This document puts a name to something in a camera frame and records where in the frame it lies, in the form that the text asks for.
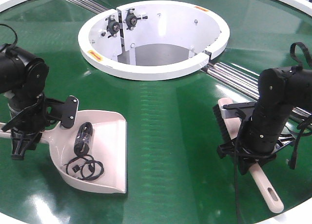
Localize chrome roller bars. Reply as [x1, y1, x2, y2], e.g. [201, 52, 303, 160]
[68, 0, 109, 14]
[201, 61, 312, 127]

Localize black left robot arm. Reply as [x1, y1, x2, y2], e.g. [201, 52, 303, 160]
[0, 39, 78, 160]

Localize top left chrome roller bars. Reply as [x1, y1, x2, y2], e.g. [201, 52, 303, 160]
[68, 0, 109, 14]

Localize left black bearing mount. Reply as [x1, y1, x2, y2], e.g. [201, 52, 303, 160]
[105, 15, 120, 37]

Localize thin black cable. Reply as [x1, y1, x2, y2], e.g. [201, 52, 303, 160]
[63, 154, 105, 182]

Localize orange warning sticker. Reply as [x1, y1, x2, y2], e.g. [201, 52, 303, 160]
[87, 50, 103, 62]
[195, 5, 209, 12]

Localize right chrome roller bars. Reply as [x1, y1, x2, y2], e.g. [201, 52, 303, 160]
[201, 61, 312, 127]

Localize white central conveyor ring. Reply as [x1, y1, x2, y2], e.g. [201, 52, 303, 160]
[78, 0, 231, 81]

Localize right black bearing mount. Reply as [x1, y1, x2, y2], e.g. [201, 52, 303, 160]
[123, 8, 148, 30]

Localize black bearing mount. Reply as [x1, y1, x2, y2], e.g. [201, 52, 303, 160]
[105, 15, 120, 37]
[123, 8, 148, 30]

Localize white outer rim bottom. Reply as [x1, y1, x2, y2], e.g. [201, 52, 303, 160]
[0, 198, 312, 224]

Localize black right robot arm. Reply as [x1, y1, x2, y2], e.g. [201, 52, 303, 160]
[213, 42, 312, 175]

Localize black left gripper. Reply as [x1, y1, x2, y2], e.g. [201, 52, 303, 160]
[1, 93, 79, 160]

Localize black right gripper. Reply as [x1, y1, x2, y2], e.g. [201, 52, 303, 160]
[216, 134, 295, 175]

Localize orange warning sticker front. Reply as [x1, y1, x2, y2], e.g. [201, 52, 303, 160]
[87, 50, 103, 62]

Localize pink hand brush black bristles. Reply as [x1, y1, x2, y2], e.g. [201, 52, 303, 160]
[212, 97, 285, 214]

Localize orange warning sticker back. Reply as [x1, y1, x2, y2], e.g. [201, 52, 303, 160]
[195, 5, 209, 12]

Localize pink plastic dustpan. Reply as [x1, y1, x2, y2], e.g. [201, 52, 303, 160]
[0, 109, 128, 194]

